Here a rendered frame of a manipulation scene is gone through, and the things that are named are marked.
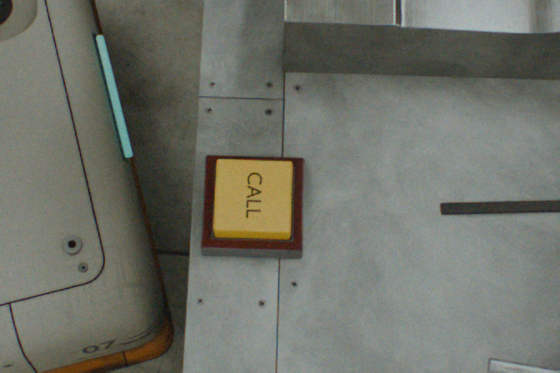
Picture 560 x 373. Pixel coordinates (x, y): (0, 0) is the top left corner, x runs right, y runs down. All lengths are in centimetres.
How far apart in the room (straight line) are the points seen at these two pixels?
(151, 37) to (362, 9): 102
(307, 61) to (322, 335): 23
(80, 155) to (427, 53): 69
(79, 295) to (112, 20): 60
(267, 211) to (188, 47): 102
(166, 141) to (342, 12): 95
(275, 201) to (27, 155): 69
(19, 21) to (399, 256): 45
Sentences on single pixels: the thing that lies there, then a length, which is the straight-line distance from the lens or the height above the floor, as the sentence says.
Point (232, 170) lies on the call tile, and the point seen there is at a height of 84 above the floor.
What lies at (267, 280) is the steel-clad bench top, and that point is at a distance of 100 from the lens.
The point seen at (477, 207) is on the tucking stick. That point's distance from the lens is 103.
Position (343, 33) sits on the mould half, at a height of 87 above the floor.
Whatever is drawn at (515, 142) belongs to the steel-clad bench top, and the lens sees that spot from 106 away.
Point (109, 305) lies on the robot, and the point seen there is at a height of 27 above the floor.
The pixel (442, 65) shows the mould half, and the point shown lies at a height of 82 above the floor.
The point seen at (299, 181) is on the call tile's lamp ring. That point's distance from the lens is 101.
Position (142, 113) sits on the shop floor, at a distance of 194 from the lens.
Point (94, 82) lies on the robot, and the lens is 167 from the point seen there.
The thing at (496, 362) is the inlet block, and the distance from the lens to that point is 97.
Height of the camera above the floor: 176
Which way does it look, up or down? 68 degrees down
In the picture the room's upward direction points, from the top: 2 degrees clockwise
